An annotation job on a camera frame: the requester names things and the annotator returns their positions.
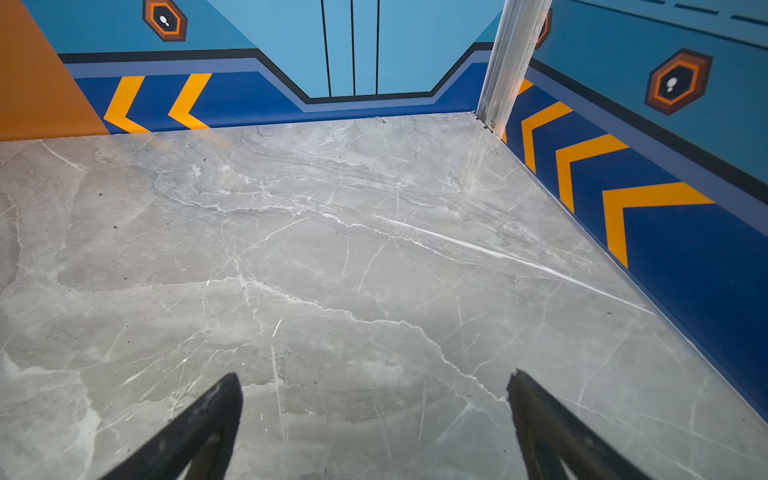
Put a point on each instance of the aluminium corner post right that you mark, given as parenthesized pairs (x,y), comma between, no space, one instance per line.
(520,24)

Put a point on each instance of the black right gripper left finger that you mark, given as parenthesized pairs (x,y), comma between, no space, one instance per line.
(197,444)

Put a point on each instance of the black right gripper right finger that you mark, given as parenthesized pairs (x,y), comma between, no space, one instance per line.
(554,443)

